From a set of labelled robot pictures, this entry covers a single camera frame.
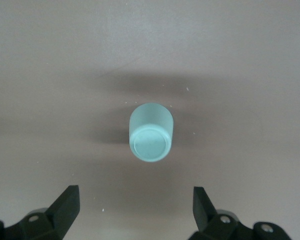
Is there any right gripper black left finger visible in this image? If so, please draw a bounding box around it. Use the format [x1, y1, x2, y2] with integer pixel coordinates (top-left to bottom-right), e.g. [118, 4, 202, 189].
[0, 184, 81, 240]

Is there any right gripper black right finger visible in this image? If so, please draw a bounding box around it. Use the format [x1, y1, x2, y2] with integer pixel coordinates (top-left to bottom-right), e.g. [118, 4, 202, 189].
[187, 186, 291, 240]

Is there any pale green cup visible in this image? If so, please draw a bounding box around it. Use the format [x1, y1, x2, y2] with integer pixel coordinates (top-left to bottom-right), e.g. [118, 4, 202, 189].
[128, 102, 175, 163]

